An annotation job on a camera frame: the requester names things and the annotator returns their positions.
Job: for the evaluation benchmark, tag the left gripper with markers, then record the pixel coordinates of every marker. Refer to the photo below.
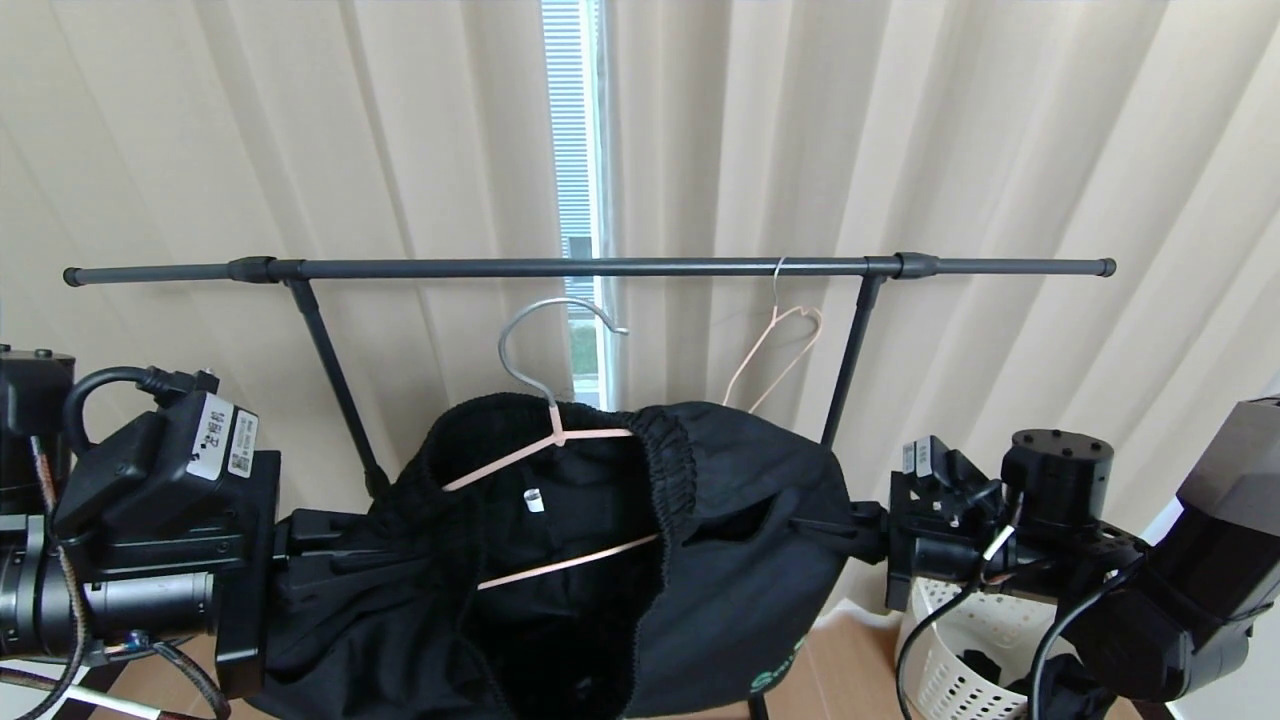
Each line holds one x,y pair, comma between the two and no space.
150,600

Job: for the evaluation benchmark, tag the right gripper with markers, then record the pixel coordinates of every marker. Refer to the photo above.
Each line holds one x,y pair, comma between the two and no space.
950,560

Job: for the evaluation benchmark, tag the pink clothes hanger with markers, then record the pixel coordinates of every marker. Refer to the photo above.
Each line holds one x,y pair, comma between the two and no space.
770,345
550,415

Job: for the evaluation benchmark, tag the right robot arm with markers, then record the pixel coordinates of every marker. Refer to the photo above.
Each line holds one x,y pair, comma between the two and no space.
1200,560

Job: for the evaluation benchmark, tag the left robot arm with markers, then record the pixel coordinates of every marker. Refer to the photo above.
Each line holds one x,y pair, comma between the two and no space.
30,400

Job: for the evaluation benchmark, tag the white laundry basket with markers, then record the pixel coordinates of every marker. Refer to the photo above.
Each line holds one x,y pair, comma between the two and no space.
1000,630

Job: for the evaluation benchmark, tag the black clothes rack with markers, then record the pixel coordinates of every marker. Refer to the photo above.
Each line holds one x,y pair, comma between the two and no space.
450,268

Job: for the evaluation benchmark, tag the black garment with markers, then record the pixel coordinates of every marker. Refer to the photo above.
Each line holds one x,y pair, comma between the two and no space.
985,665

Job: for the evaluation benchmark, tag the beige curtain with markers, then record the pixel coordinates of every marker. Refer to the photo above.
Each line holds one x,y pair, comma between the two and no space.
250,130
950,130

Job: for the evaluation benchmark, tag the window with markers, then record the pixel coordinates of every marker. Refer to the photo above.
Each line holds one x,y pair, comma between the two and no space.
572,120

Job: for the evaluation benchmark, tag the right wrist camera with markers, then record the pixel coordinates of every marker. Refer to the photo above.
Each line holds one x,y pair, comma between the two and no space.
950,475

